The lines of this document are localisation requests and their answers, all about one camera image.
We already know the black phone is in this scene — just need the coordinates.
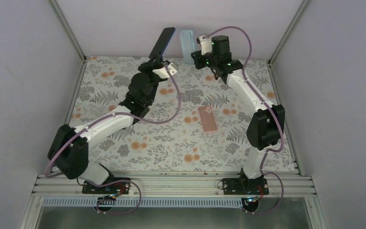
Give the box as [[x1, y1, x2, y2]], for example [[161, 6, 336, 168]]
[[148, 27, 176, 60]]

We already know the light blue phone case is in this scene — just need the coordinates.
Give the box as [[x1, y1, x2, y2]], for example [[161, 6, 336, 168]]
[[179, 30, 195, 64]]

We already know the pink phone case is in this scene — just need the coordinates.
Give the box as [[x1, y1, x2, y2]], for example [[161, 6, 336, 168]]
[[198, 105, 218, 133]]

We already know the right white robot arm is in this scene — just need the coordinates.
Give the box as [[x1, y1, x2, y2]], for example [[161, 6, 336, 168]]
[[191, 35, 285, 194]]

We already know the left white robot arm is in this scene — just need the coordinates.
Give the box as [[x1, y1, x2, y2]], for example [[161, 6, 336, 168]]
[[45, 60, 178, 193]]

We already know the floral patterned table mat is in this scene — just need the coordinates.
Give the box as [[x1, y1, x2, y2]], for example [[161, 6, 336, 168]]
[[55, 56, 297, 173]]

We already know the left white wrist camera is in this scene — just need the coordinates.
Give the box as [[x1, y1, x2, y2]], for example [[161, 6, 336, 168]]
[[152, 62, 179, 80]]

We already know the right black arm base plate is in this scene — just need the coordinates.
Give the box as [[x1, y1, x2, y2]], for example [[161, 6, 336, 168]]
[[222, 177, 269, 195]]

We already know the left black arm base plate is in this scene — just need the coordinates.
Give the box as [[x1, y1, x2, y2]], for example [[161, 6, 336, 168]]
[[81, 177, 131, 195]]

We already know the aluminium mounting rail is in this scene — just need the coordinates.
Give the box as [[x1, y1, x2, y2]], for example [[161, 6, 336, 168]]
[[32, 171, 316, 198]]

